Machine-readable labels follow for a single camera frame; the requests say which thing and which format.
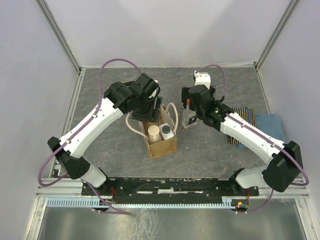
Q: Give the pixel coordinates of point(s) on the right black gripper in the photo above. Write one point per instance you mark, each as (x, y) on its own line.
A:
(185, 95)

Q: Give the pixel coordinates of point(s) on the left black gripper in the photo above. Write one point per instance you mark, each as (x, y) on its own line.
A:
(153, 115)

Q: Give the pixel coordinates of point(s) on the clear bottle grey cap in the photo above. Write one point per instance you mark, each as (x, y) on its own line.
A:
(189, 118)

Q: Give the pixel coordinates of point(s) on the white pump dispenser bottle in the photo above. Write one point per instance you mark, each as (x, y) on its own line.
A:
(154, 134)

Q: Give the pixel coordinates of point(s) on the white bottle grey cap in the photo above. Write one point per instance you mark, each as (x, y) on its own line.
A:
(166, 132)

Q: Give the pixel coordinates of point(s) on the brown canvas tote bag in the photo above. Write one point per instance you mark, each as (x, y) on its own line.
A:
(168, 114)

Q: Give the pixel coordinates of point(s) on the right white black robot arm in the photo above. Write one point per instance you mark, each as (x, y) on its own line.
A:
(282, 161)

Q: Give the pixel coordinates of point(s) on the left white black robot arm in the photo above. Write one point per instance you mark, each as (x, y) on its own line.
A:
(69, 148)

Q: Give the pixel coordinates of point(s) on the striped folded cloth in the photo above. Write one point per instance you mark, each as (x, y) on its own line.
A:
(247, 113)

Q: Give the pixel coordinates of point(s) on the blue folded cloth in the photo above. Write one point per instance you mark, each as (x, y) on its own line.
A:
(269, 124)

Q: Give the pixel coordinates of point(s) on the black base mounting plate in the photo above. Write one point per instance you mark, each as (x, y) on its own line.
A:
(161, 191)

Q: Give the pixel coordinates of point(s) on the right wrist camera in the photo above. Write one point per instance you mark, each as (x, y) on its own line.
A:
(202, 78)

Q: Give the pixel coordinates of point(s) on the right aluminium corner post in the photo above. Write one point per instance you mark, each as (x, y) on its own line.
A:
(288, 12)

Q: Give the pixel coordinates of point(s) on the aluminium corner post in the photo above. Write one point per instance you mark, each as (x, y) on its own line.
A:
(49, 17)
(288, 12)

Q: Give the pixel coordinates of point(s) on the aluminium frame rail front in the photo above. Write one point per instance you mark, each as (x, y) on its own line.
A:
(76, 188)

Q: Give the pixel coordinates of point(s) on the left aluminium corner post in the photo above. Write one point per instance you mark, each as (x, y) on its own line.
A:
(49, 17)

